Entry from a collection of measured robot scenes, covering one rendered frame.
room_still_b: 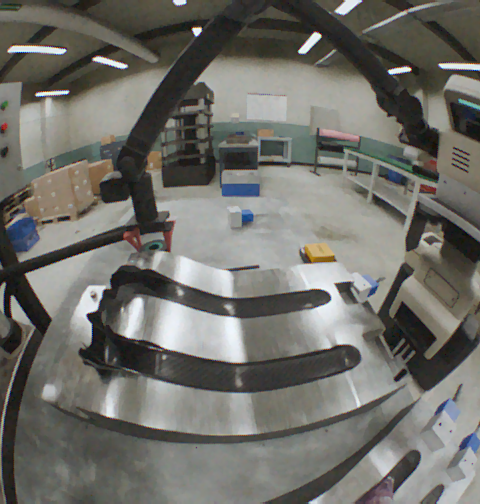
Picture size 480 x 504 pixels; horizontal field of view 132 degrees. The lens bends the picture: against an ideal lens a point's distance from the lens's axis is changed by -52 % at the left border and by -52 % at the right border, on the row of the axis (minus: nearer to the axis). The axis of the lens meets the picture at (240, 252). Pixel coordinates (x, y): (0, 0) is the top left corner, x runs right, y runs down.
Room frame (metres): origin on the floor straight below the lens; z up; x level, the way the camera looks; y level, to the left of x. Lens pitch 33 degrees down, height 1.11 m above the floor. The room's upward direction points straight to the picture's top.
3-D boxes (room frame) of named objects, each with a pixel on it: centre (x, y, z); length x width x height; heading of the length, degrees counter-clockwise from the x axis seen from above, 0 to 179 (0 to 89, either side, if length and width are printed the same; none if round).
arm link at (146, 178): (0.45, 0.23, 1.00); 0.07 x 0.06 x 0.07; 95
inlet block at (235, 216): (0.66, -0.03, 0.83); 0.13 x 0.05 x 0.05; 104
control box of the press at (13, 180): (0.30, 0.76, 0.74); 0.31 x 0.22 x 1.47; 5
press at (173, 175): (4.81, 1.06, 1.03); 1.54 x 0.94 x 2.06; 179
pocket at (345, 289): (0.23, -0.18, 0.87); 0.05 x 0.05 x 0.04; 5
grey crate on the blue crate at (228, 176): (3.52, -0.01, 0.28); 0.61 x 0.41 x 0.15; 89
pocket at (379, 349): (0.12, -0.19, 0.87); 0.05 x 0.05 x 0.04; 5
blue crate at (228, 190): (3.52, -0.01, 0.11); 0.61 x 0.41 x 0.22; 89
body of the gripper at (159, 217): (0.45, 0.22, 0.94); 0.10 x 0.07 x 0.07; 95
